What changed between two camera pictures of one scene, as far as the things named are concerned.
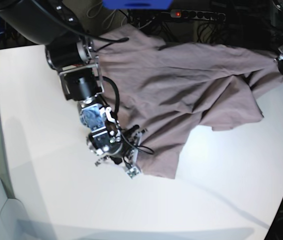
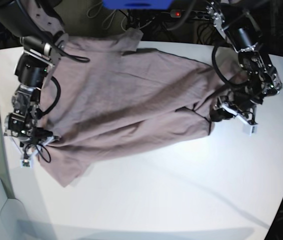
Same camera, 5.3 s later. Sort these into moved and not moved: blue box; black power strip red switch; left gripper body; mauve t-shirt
Moved: mauve t-shirt; left gripper body
Not moved: blue box; black power strip red switch
